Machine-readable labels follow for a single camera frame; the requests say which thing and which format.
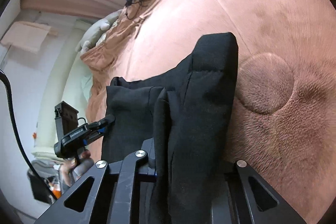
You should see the person's left hand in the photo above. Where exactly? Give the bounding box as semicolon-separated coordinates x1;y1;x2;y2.
59;149;94;191

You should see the cream bed headboard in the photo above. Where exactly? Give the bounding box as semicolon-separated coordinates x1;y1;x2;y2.
31;20;91;161

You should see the orange-brown bed blanket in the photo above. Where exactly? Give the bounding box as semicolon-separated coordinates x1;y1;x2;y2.
81;0;335;223

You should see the black camera cable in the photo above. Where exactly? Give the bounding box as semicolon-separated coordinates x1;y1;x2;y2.
0;69;59;201

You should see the black garment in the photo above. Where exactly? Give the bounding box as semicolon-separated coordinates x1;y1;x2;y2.
101;32;238;223

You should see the grey plush toy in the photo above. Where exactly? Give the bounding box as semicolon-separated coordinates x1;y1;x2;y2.
75;10;122;55

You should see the hanging beige towel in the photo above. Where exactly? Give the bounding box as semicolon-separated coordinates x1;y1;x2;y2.
1;21;53;54

